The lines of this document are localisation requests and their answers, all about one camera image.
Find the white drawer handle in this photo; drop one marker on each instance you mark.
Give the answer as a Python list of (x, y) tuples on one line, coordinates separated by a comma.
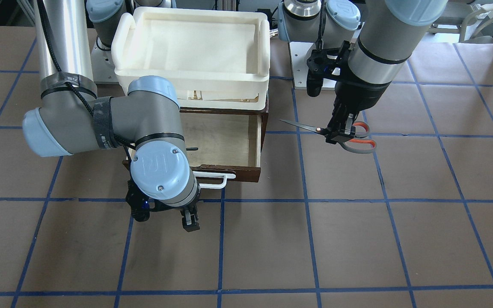
[(222, 177)]

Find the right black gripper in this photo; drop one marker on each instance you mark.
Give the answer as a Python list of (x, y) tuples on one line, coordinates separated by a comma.
[(189, 220)]

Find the grey orange scissors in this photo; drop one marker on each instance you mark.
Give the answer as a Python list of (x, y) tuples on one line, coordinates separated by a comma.
[(354, 132)]

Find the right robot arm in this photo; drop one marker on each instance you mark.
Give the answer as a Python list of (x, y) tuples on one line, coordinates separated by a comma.
[(74, 119)]

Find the brown wooden drawer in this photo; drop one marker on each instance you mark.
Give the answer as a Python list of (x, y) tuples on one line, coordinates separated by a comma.
[(228, 141)]

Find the white plastic tray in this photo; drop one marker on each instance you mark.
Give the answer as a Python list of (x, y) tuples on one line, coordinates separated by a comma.
[(214, 59)]

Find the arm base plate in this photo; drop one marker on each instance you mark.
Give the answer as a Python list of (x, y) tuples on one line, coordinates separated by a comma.
[(103, 67), (299, 53)]

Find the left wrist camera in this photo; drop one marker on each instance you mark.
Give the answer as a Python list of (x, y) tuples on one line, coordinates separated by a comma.
[(325, 64)]

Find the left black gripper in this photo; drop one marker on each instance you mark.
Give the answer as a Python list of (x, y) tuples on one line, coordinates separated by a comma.
[(360, 97)]

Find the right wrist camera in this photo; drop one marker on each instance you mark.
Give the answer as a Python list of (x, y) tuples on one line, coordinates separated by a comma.
[(140, 210)]

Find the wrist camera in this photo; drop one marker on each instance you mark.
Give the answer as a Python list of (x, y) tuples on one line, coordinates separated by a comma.
[(140, 210), (325, 64)]

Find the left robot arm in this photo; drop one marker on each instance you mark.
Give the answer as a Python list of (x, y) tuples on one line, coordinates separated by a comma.
[(363, 70)]

